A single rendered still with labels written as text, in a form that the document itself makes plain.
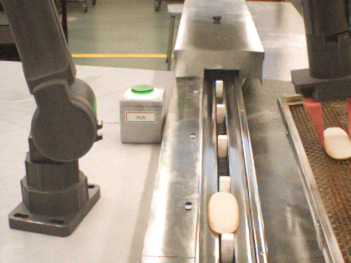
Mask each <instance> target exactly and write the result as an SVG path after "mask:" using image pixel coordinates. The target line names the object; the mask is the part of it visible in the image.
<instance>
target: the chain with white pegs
mask: <svg viewBox="0 0 351 263"><path fill-rule="evenodd" d="M214 82H215V103H216V142H217V182H218V192H229V193H230V177H228V164H227V136H226V135H225V125H224V112H225V105H224V104H223V81H221V69H214ZM219 242H220V250H219V261H220V263H233V248H234V235H233V234H222V235H219Z"/></svg>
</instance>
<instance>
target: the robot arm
mask: <svg viewBox="0 0 351 263"><path fill-rule="evenodd" d="M1 3H2V5H3V8H4V12H5V13H6V17H7V20H8V24H9V27H10V28H11V32H12V34H13V37H14V40H15V42H16V47H17V49H18V53H19V56H20V58H21V62H22V66H23V72H24V73H23V74H24V78H25V80H26V84H27V86H28V90H29V92H30V95H33V96H34V99H35V102H36V104H37V108H36V110H35V112H34V115H33V119H32V122H31V131H30V134H29V137H28V143H29V151H27V152H26V159H25V161H24V163H25V170H26V175H25V176H24V177H23V178H22V179H20V186H21V193H22V198H23V201H22V202H21V203H20V204H19V205H17V206H16V207H15V208H14V209H12V211H10V213H9V214H8V218H9V226H10V228H12V229H14V230H22V231H26V232H34V233H39V234H46V235H50V236H55V237H68V236H70V235H71V234H72V233H73V232H74V230H75V229H76V228H77V227H78V226H79V224H80V223H81V222H82V221H83V220H84V218H85V217H86V216H87V215H88V214H89V213H90V211H91V210H92V207H93V206H94V205H95V204H96V203H97V201H99V200H100V198H101V196H100V186H99V185H97V184H92V183H88V176H86V175H85V174H84V173H83V171H81V170H80V168H79V164H78V159H79V158H81V157H83V156H84V155H86V154H87V153H88V152H89V151H90V150H91V149H92V146H93V145H94V142H97V141H99V140H102V139H103V134H101V133H100V134H98V130H101V129H102V128H103V121H102V120H98V119H97V99H96V96H95V94H94V92H93V89H92V88H91V87H90V85H89V84H88V83H86V82H85V81H83V80H81V79H79V78H77V77H76V72H77V70H76V67H75V63H74V61H73V57H72V55H71V52H70V48H69V46H68V43H67V42H66V37H65V35H64V32H63V29H62V27H61V23H60V19H59V18H60V17H59V15H58V12H57V9H56V6H55V2H54V0H1ZM301 4H302V11H303V21H304V24H305V37H306V51H307V55H308V65H309V68H305V69H300V70H291V71H290V73H291V82H292V84H294V89H295V92H296V94H301V98H302V100H303V104H304V106H305V108H306V110H307V112H308V114H309V116H310V117H311V119H312V120H313V123H314V125H315V126H316V128H317V132H318V136H319V139H320V144H321V146H322V147H324V136H323V124H322V112H321V106H320V101H328V100H337V99H342V98H346V101H347V119H348V132H349V137H350V141H351V30H350V18H351V0H301Z"/></svg>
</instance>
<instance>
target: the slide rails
mask: <svg viewBox="0 0 351 263"><path fill-rule="evenodd" d="M221 75H222V79H223V90H224V105H225V116H226V133H227V143H228V160H229V177H230V186H231V194H232V195H233V197H234V198H235V199H236V200H237V202H238V206H239V225H238V228H237V229H236V230H235V231H234V233H233V235H234V255H235V263H256V261H255V255H254V241H253V232H252V226H251V217H250V212H249V202H248V200H249V197H248V188H247V183H246V173H245V167H244V158H243V149H242V143H241V134H240V128H239V118H238V109H237V106H236V99H235V93H234V84H233V74H232V70H227V69H221ZM203 93H204V111H203V137H202V163H201V213H200V239H199V263H219V234H217V233H215V232H214V231H213V230H211V228H210V226H209V222H208V219H207V211H208V203H209V200H210V198H211V197H212V196H213V195H214V194H215V193H217V157H216V116H215V93H214V69H204V86H203Z"/></svg>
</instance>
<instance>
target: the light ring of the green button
mask: <svg viewBox="0 0 351 263"><path fill-rule="evenodd" d="M130 91H131V89H129V90H127V91H126V95H127V96H130V97H132V98H136V99H140V98H151V97H155V96H157V95H158V94H159V91H158V90H157V89H155V92H154V93H152V94H149V95H136V94H133V93H131V92H130Z"/></svg>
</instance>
